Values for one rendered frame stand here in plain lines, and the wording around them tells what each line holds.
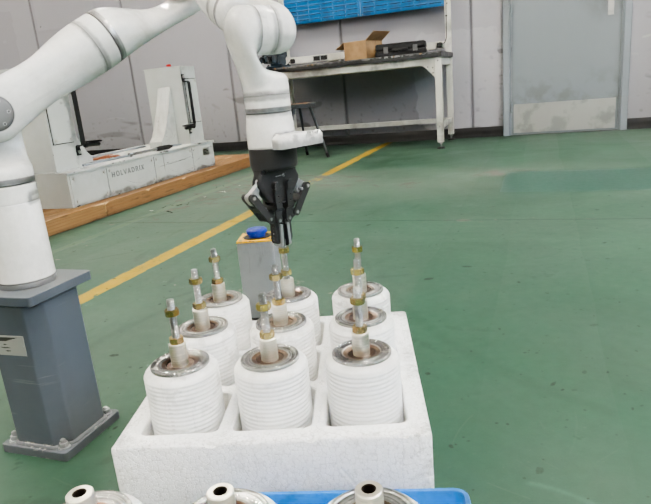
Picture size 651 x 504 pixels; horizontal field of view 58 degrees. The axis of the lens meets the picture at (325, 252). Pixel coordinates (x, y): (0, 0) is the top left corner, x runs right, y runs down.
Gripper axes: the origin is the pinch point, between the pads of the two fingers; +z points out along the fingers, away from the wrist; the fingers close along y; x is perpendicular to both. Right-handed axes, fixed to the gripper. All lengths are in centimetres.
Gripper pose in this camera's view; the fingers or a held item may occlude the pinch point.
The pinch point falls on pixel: (281, 233)
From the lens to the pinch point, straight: 96.4
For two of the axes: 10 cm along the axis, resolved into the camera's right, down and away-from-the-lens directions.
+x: 7.1, 1.4, -6.9
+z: 0.8, 9.6, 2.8
